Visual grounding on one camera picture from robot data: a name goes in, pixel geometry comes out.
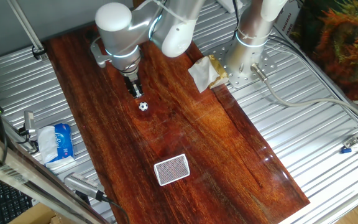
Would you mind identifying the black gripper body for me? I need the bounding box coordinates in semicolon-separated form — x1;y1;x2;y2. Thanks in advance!
124;73;142;90

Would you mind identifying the gold and white tissue pack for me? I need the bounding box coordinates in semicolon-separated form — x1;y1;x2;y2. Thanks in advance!
187;54;229;94

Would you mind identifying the blue and white tissue pack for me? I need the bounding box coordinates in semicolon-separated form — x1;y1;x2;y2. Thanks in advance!
37;123;76;169

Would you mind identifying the glossy brown wooden board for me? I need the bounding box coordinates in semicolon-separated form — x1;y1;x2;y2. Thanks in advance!
44;23;311;224

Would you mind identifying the aluminium profile with black clamp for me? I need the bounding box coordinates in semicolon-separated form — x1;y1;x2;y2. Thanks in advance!
6;0;49;62

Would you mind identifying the brown cardboard box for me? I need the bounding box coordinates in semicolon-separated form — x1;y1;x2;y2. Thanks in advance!
9;202;63;224

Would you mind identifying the white printed box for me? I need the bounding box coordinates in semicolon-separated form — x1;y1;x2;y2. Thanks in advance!
272;0;303;35

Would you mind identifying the black keyboard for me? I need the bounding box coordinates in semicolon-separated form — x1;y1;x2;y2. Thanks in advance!
0;177;34;224

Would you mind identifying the colourful orange-green cloth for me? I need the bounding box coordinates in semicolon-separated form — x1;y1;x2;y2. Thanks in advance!
290;0;358;100

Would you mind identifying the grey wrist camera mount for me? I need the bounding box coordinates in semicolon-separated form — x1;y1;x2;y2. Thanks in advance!
89;35;111;68

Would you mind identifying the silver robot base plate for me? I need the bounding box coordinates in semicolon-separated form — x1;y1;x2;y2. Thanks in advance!
206;37;278;89

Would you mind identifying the small grey camera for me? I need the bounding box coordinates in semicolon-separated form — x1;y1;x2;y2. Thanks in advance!
22;110;37;136

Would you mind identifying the black camera cable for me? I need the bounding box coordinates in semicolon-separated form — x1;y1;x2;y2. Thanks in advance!
96;191;132;224

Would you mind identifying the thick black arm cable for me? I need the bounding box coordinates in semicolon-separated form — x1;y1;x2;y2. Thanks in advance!
232;0;241;30

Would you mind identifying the diagonal metal frame bar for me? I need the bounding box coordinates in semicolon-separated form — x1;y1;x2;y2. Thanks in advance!
0;124;110;224

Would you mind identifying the thick grey base cable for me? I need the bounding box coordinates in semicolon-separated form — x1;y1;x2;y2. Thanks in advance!
250;63;358;130

